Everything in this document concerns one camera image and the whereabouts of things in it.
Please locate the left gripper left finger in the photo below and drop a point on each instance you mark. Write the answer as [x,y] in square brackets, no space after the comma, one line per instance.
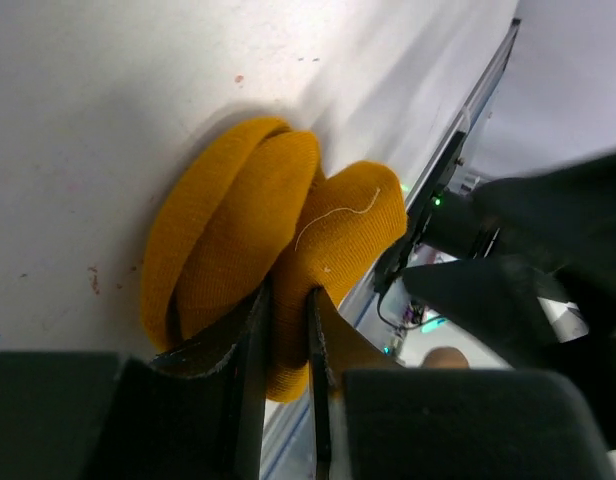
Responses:
[196,411]

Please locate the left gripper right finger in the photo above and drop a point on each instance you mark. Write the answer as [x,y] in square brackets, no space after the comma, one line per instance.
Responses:
[334,348]

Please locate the mustard yellow sock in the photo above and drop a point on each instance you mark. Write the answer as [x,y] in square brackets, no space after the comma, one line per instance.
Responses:
[256,205]

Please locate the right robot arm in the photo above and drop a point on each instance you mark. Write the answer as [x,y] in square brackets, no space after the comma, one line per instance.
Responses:
[561,224]

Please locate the aluminium frame rail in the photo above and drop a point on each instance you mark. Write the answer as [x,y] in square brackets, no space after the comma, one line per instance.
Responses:
[289,449]

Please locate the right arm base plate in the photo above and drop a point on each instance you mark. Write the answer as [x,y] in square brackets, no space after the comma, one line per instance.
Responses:
[419,210]

